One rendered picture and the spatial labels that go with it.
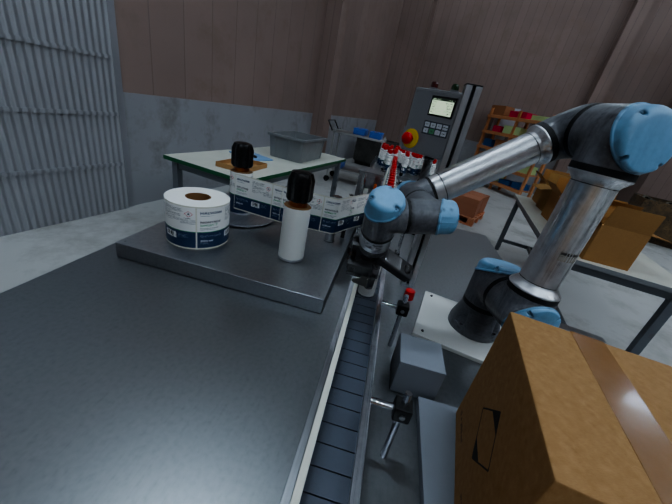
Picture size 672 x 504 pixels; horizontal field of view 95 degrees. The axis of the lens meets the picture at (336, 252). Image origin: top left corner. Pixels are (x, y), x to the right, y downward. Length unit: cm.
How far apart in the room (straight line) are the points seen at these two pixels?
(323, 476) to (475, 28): 1147
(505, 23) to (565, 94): 258
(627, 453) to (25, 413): 84
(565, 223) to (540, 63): 1077
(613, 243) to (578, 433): 218
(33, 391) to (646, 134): 117
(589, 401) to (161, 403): 67
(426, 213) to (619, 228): 200
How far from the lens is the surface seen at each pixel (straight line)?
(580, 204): 80
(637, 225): 258
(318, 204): 120
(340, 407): 65
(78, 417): 74
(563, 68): 1157
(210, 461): 64
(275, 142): 317
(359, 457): 51
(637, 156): 78
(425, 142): 107
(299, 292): 90
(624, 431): 51
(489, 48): 1150
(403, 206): 62
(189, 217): 105
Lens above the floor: 139
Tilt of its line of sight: 25 degrees down
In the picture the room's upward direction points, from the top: 12 degrees clockwise
